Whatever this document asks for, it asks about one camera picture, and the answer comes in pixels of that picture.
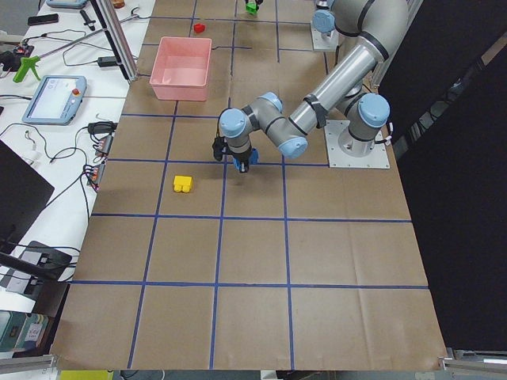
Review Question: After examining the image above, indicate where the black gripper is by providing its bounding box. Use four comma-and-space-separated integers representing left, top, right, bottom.
226, 138, 254, 173

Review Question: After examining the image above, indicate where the green toy block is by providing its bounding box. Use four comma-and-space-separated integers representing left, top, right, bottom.
245, 2, 259, 15

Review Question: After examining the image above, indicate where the blue toy block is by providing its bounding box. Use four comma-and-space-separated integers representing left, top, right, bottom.
233, 148, 259, 168

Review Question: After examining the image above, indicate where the pink plastic box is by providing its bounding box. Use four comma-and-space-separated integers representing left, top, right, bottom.
149, 36, 212, 101

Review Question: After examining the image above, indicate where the red toy block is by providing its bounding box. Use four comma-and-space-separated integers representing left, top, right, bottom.
193, 23, 206, 33

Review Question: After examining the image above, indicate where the yellow toy block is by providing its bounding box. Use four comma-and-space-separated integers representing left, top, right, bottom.
173, 175, 193, 193

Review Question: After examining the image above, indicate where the black power adapter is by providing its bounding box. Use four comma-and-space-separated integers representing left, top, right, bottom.
97, 56, 118, 67

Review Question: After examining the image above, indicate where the left teach pendant tablet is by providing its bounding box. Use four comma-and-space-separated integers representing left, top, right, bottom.
21, 75, 87, 125

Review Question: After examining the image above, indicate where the black smartphone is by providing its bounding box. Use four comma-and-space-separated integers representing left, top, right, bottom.
27, 13, 59, 26

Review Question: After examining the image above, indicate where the black monitor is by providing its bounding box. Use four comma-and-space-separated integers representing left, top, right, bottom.
0, 142, 55, 253

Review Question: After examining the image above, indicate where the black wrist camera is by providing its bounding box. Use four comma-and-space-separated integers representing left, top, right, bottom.
212, 136, 228, 162

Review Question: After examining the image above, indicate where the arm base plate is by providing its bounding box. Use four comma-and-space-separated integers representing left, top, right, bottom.
311, 22, 339, 52
324, 120, 391, 169

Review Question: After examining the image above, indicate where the aluminium frame post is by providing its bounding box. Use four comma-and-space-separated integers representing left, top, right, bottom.
90, 0, 139, 83

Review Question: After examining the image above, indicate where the usb hub with cables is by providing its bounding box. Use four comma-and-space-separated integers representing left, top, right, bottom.
83, 133, 113, 192

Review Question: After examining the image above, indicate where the green handled reach grabber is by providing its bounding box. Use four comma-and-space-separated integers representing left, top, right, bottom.
13, 6, 151, 84

